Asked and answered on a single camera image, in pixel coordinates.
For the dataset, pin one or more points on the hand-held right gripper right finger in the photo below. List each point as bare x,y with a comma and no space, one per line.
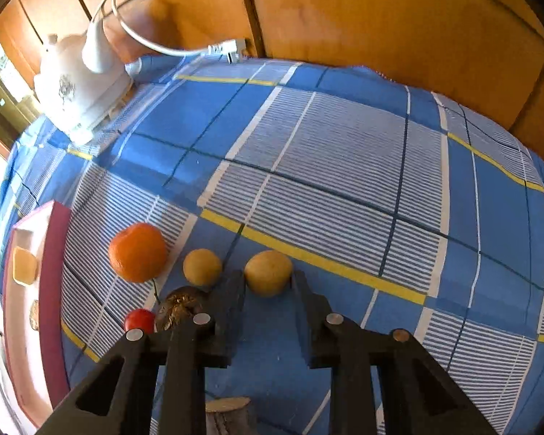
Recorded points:
306,317

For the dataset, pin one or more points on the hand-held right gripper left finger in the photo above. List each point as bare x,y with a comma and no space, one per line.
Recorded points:
230,317

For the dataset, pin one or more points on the small tan longan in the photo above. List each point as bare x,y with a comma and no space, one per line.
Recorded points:
202,267

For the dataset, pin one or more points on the large tan longan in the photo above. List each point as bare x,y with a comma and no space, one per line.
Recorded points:
268,273

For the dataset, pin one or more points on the red cherry tomato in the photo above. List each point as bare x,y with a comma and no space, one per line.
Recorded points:
139,320

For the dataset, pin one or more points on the whole orange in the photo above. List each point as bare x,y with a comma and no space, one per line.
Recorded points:
138,252

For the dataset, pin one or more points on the pink shallow tray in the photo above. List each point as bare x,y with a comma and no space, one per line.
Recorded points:
54,281

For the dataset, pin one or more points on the dark brown water chestnut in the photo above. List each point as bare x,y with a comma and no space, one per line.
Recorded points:
179,306

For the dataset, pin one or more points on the blue plaid tablecloth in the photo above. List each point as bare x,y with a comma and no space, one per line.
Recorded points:
344,145

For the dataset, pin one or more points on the cut orange piece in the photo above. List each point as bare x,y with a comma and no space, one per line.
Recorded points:
25,265

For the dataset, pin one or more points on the kettle power base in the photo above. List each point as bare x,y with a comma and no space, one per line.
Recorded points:
90,132

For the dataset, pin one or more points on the white ceramic electric kettle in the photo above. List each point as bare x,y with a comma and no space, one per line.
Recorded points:
72,86

